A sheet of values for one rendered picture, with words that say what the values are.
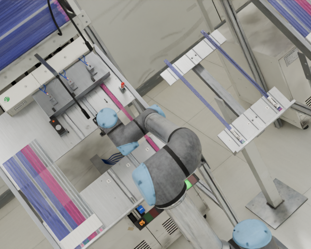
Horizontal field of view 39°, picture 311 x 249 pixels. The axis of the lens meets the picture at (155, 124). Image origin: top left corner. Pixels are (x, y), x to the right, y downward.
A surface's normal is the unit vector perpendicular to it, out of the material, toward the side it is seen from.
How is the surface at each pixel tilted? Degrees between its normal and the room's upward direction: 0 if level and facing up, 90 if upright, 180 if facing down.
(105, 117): 55
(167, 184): 81
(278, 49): 0
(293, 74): 90
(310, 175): 0
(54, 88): 45
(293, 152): 0
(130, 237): 90
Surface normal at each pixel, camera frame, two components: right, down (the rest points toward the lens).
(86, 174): -0.45, -0.70
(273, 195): 0.47, 0.34
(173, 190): 0.47, 0.11
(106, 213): 0.00, -0.25
